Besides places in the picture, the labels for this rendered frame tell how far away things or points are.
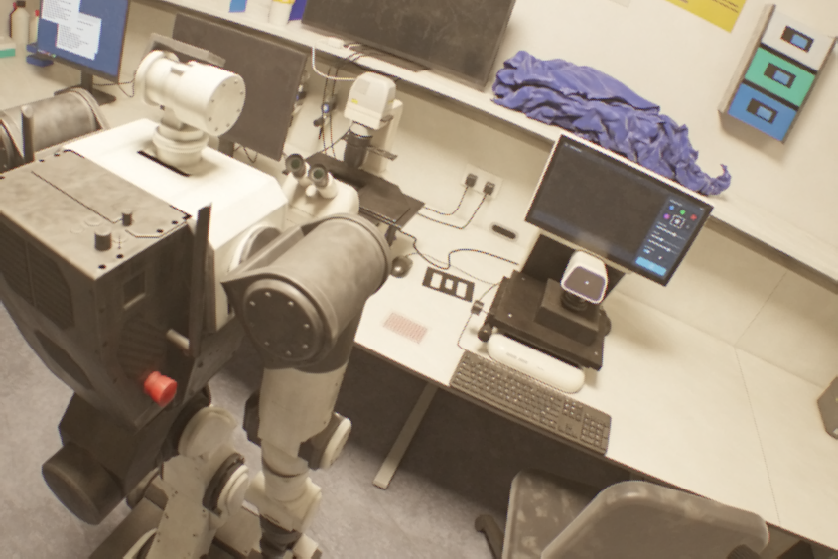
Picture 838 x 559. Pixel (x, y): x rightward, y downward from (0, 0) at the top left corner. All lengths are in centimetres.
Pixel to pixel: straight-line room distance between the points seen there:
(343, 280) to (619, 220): 104
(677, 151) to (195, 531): 165
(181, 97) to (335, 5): 142
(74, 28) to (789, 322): 309
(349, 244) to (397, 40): 138
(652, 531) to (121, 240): 102
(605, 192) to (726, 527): 83
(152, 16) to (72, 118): 197
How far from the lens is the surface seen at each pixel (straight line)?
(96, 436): 77
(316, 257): 48
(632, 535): 115
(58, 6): 251
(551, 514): 157
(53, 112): 74
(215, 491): 115
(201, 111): 54
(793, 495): 181
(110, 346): 50
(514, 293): 155
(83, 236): 49
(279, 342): 48
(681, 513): 110
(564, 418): 139
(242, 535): 160
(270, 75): 165
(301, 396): 59
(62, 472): 77
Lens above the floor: 164
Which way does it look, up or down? 29 degrees down
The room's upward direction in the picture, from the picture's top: 19 degrees clockwise
